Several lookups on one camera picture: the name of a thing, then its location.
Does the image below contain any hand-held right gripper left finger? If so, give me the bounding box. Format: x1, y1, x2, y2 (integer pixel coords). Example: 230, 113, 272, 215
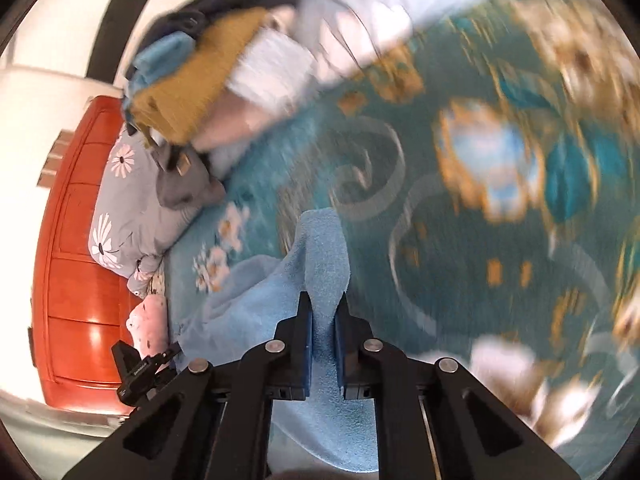
62, 290, 315, 480

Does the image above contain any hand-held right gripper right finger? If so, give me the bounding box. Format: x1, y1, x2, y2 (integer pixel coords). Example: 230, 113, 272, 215
334, 290, 583, 480

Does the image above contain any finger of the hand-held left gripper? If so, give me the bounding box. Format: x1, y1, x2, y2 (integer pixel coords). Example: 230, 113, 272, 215
147, 342, 184, 372

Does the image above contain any light blue fuzzy sweater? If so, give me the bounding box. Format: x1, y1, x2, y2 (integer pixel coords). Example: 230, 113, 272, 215
177, 207, 381, 480

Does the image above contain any orange wooden headboard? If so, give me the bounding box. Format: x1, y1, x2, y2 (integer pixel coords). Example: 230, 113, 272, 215
31, 95, 153, 417

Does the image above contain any daisy print pillow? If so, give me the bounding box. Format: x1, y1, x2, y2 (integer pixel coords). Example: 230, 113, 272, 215
87, 125, 228, 296

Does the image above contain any grey hoodie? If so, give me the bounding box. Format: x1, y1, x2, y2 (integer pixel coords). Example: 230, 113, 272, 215
155, 144, 227, 209

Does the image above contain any mustard yellow knit sweater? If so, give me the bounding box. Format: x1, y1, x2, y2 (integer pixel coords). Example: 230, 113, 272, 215
122, 7, 271, 146

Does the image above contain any white garment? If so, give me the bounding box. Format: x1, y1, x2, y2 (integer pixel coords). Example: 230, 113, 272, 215
227, 30, 319, 117

